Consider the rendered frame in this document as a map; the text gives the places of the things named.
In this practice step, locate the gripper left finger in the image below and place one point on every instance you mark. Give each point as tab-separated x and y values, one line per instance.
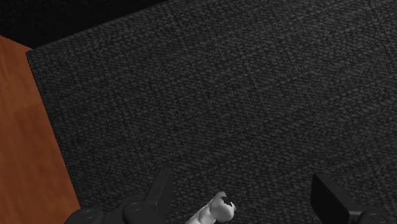
155	201

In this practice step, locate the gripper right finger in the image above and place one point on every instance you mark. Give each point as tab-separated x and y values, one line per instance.
330	201

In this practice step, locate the white figure with black mark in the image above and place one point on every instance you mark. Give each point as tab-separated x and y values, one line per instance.
218	209

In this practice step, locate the dark grey textured table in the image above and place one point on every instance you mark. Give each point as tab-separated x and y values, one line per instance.
217	93

